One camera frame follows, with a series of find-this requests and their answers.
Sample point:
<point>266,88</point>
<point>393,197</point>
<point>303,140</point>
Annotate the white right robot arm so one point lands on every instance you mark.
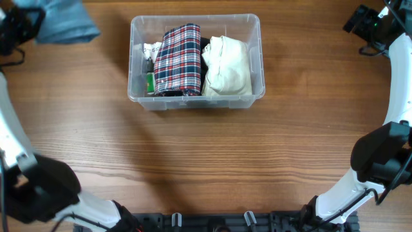
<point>381,160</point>

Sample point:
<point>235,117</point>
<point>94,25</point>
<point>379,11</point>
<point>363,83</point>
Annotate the blue denim jeans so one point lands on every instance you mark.
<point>65,21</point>

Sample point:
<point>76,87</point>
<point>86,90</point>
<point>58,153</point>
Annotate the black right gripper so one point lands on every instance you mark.
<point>369,15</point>

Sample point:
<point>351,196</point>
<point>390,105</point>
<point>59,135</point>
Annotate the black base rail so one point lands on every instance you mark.
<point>276,221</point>

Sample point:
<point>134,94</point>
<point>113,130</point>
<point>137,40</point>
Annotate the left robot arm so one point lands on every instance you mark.
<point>35,187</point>

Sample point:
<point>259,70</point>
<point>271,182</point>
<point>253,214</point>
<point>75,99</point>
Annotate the cream cloth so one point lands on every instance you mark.
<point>228,68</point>

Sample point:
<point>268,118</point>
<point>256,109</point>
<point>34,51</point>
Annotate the black garment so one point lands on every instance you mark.
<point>203,67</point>

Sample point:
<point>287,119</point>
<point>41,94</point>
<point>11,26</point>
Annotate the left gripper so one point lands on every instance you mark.
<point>28,29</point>

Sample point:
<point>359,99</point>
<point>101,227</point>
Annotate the white printed t-shirt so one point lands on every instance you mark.
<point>151,52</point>

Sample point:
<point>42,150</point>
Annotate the clear plastic storage bin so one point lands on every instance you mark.
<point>151,28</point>

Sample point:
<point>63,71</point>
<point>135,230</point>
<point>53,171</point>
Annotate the red plaid shirt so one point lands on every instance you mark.
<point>177,65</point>

